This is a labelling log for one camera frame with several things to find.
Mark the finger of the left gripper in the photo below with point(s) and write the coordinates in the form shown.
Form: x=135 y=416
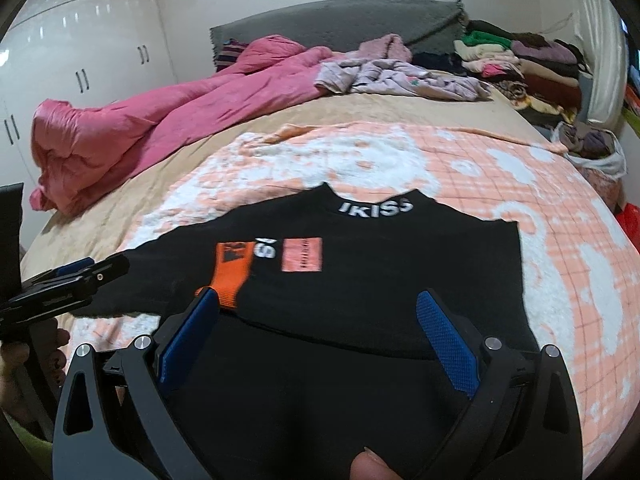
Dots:
x=61 y=271
x=105 y=271

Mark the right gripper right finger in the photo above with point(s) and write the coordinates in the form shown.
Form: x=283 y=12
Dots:
x=521 y=420

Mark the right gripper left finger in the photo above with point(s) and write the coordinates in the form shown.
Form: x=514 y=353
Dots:
x=112 y=421

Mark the black IKISS shirt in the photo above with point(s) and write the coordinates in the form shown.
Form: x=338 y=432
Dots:
x=317 y=352

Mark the white bag of clothes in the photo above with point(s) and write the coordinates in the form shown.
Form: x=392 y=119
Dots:
x=588 y=147

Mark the pile of folded clothes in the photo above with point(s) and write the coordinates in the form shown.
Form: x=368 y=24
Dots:
x=547 y=81

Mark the left hand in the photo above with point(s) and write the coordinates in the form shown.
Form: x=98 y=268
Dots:
x=45 y=349

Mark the right hand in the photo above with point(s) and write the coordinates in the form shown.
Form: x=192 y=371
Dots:
x=369 y=466

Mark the pink quilt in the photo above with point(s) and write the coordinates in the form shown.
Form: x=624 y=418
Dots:
x=85 y=153

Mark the orange white plaid blanket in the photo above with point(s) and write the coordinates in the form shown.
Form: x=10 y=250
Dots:
x=581 y=272

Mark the white wardrobe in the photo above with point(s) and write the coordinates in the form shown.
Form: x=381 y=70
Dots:
x=87 y=52

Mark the red plastic bag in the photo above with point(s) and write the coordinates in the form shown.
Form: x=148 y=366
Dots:
x=628 y=218

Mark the striped dark garment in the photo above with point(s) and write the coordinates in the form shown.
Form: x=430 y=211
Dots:
x=228 y=52

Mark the lilac crumpled garment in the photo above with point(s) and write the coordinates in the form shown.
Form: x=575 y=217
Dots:
x=382 y=66

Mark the grey headboard cover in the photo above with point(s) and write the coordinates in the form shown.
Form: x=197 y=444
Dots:
x=342 y=25

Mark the white curtain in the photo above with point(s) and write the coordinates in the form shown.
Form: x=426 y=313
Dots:
x=599 y=28

